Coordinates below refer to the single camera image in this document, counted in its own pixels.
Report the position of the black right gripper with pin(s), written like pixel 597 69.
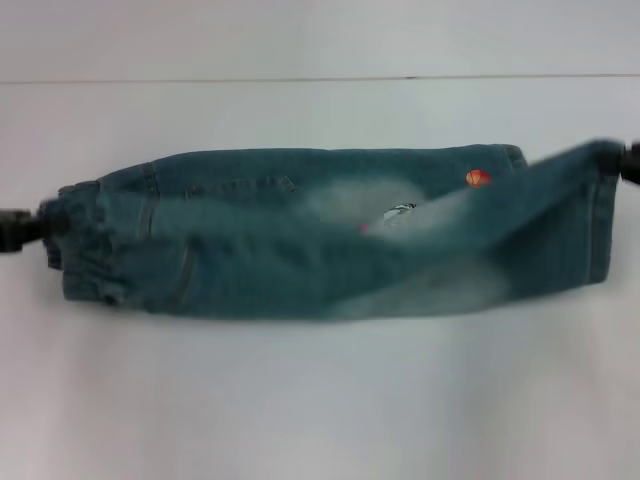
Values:
pixel 632 162

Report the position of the blue denim shorts basketball print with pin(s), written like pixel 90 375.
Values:
pixel 280 260

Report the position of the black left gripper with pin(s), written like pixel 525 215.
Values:
pixel 14 231

